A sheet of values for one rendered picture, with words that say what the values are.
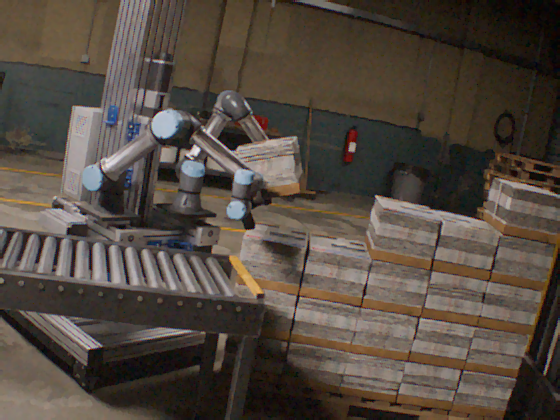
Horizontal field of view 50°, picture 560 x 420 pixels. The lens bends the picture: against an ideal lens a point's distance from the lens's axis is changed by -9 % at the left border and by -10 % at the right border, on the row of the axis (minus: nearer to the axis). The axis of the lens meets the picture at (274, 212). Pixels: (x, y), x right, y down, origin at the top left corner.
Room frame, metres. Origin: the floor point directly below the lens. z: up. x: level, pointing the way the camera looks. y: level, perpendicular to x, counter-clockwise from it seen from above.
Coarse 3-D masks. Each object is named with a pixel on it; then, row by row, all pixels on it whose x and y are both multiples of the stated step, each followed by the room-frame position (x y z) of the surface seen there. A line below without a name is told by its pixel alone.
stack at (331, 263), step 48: (288, 240) 2.91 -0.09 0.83; (336, 240) 3.10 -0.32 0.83; (240, 288) 2.83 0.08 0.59; (336, 288) 2.83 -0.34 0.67; (384, 288) 2.83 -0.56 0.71; (432, 288) 2.82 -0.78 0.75; (480, 288) 2.82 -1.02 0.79; (336, 336) 2.83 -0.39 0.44; (384, 336) 2.82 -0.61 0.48; (432, 336) 2.82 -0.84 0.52; (336, 384) 2.83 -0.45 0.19; (384, 384) 2.82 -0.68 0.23; (432, 384) 2.81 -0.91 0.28
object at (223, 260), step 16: (80, 240) 2.33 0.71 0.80; (96, 240) 2.37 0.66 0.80; (112, 240) 2.41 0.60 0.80; (0, 256) 2.23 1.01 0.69; (208, 256) 2.49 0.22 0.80; (224, 256) 2.53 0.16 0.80; (144, 272) 2.41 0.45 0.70; (160, 272) 2.43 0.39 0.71; (176, 272) 2.45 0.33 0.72; (192, 272) 2.47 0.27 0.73; (224, 272) 2.51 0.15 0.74
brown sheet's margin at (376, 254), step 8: (368, 240) 3.04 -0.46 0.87; (368, 248) 2.97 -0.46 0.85; (376, 256) 2.82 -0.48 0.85; (384, 256) 2.82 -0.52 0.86; (392, 256) 2.82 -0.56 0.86; (400, 256) 2.82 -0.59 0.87; (408, 256) 2.82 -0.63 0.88; (408, 264) 2.82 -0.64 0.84; (416, 264) 2.82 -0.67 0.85; (424, 264) 2.82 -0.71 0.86
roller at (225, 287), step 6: (210, 258) 2.47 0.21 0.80; (210, 264) 2.41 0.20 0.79; (216, 264) 2.39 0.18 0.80; (210, 270) 2.37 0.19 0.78; (216, 270) 2.33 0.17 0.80; (222, 270) 2.34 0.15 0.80; (216, 276) 2.28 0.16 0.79; (222, 276) 2.26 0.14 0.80; (216, 282) 2.25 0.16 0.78; (222, 282) 2.20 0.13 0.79; (228, 282) 2.20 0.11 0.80; (222, 288) 2.16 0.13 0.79; (228, 288) 2.14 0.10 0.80; (234, 288) 2.15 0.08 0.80; (222, 294) 2.14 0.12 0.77; (228, 294) 2.09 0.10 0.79; (234, 294) 2.08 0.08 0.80
